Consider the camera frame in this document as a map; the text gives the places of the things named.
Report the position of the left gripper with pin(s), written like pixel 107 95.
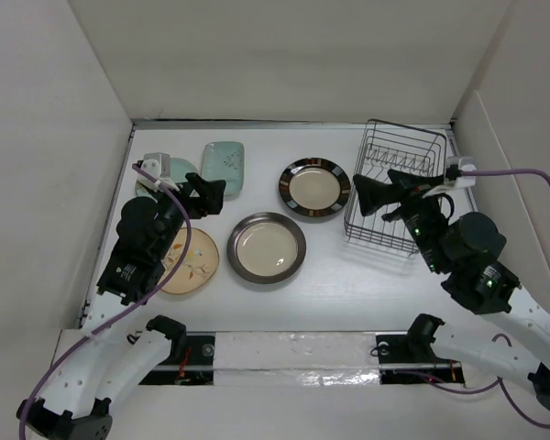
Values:
pixel 210 192

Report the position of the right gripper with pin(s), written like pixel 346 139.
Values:
pixel 371 193

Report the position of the teal rectangular divided plate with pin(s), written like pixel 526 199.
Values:
pixel 225 160

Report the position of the grey rim cream plate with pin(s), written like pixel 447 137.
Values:
pixel 266 248

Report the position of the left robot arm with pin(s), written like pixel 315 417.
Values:
pixel 79 394

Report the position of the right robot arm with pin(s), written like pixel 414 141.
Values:
pixel 467 252

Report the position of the teal round flower plate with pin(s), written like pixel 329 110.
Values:
pixel 178 170

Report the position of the tan round bird plate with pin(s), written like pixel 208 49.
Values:
pixel 199 266

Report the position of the striped rim round plate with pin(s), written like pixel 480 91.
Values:
pixel 314 187

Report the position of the foil tape strip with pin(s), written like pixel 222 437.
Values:
pixel 295 359

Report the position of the wire dish rack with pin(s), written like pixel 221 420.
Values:
pixel 390 156

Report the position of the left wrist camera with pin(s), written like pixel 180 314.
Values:
pixel 156 172

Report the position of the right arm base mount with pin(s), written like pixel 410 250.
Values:
pixel 400 366

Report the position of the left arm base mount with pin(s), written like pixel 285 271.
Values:
pixel 194 366

